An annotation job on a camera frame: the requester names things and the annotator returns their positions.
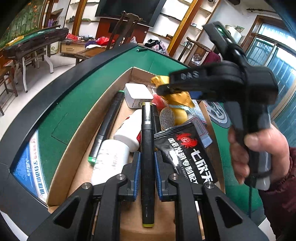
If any black marker green cap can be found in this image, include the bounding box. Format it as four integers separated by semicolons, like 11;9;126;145
88;90;125;166

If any yellow snack packet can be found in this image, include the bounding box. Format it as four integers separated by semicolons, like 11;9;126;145
151;75;194;130

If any white pill bottle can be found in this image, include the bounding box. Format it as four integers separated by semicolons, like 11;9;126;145
91;139;130;186

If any black seasoning packet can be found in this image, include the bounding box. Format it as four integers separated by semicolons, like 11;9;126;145
154;122;218;184

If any white bottle red label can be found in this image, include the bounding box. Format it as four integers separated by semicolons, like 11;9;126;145
113;109;142;153

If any black marker yellow cap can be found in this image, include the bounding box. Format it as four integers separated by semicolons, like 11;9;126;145
140;102;155;228

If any white charger plug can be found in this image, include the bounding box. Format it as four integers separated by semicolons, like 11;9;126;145
123;83;153;109

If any teal tissue pack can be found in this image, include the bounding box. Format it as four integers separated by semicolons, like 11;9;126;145
189;99;207;126

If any white pink small box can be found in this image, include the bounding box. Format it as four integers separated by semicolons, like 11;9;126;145
186;116;213;148

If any black pen pink tip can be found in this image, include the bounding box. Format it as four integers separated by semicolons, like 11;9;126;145
152;105;162;133

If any maroon right sleeve forearm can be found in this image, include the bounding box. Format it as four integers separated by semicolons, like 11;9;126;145
259;147;295;240

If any person's right hand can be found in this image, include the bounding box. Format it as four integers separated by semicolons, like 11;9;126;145
228;125;290;184

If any round grey table console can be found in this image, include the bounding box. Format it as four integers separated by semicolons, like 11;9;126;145
203;100;231;128

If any maroon cloth on chair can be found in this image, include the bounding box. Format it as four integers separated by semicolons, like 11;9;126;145
202;51;221;65

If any cardboard box tray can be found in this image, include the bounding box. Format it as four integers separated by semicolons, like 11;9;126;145
46;66;226;241

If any pile of clothes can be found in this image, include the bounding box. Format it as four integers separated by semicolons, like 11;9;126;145
144;39;169;56

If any black television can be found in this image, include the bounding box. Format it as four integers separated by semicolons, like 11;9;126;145
95;0;166;27

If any wooden chair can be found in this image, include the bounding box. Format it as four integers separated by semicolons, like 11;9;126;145
106;11;143;50

